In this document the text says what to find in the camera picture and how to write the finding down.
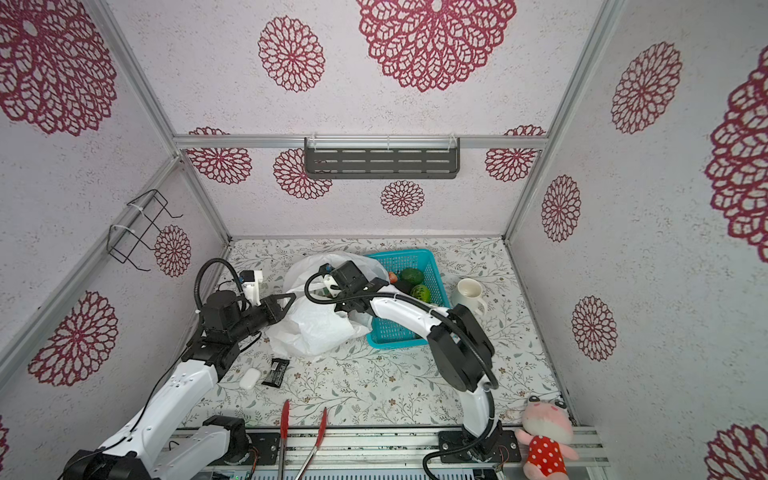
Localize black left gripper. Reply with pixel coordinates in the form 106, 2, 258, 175
230, 292, 296, 343

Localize white plastic bag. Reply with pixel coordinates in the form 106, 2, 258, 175
266, 251, 388, 358

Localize green custard apple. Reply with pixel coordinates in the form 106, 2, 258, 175
410, 284, 432, 303

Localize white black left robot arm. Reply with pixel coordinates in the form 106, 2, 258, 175
60, 293, 296, 479

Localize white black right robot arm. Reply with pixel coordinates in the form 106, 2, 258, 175
311, 261, 501, 441

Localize teal plastic basket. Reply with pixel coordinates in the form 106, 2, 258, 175
363, 248, 452, 351

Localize dark purple fruit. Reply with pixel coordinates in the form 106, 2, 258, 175
394, 279, 414, 295

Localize black snack packet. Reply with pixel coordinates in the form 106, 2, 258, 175
262, 358, 290, 388

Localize dark green avocado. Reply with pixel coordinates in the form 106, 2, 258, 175
399, 268, 425, 286

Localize white earbuds case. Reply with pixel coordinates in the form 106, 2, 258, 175
239, 368, 262, 391

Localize white ceramic mug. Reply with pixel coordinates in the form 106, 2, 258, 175
450, 278, 488, 318

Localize pink plush toy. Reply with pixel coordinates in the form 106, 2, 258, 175
515, 395, 579, 480

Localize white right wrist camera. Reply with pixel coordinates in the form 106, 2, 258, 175
319, 264, 341, 297

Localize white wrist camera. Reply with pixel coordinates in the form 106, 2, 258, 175
319, 264, 341, 297
239, 270, 263, 306

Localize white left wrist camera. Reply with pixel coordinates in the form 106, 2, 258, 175
239, 270, 263, 306

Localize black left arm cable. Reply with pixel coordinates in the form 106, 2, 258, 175
35, 257, 265, 480

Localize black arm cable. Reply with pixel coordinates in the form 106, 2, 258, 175
35, 257, 265, 480
302, 269, 500, 480

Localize red handled tongs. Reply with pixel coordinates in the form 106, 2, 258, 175
275, 399, 329, 480

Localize dark grey wall shelf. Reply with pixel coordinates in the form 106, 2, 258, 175
303, 137, 461, 180

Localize black wire wall rack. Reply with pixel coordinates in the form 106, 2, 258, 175
105, 189, 183, 272

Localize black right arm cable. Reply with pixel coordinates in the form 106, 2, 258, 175
302, 269, 500, 480

